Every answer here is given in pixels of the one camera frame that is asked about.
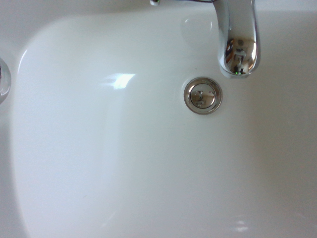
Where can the chrome faucet spout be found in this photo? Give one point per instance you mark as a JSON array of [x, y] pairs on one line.
[[237, 37]]

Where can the round chrome object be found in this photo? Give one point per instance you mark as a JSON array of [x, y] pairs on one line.
[[3, 79]]

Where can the white ceramic sink basin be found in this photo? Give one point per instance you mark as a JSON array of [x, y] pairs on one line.
[[104, 153]]

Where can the chrome sink drain plug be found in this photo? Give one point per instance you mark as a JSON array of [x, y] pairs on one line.
[[203, 95]]

